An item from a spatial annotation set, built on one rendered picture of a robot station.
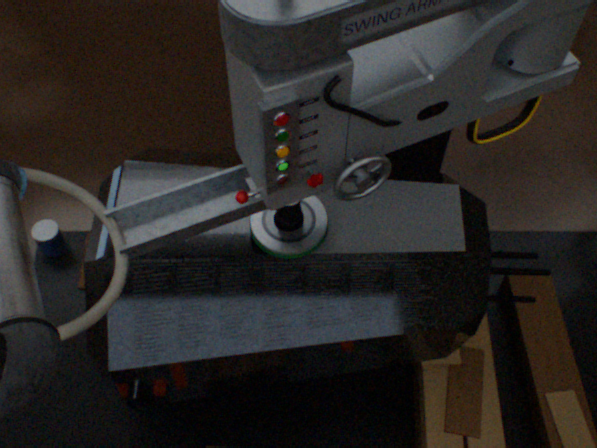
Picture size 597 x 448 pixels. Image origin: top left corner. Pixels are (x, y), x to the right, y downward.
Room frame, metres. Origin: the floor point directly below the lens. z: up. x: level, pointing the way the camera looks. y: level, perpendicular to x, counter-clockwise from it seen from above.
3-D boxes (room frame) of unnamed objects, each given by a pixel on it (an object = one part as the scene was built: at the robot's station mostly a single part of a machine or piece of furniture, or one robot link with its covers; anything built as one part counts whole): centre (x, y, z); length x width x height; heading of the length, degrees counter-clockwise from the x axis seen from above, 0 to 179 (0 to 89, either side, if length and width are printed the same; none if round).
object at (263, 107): (0.97, 0.03, 1.37); 0.08 x 0.03 x 0.28; 115
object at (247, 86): (1.13, -0.06, 1.32); 0.36 x 0.22 x 0.45; 115
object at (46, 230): (1.52, 0.96, 0.08); 0.10 x 0.10 x 0.13
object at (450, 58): (1.25, -0.35, 1.30); 0.74 x 0.23 x 0.49; 115
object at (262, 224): (1.10, 0.01, 0.87); 0.21 x 0.21 x 0.01
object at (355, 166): (1.04, -0.15, 1.20); 0.15 x 0.10 x 0.15; 115
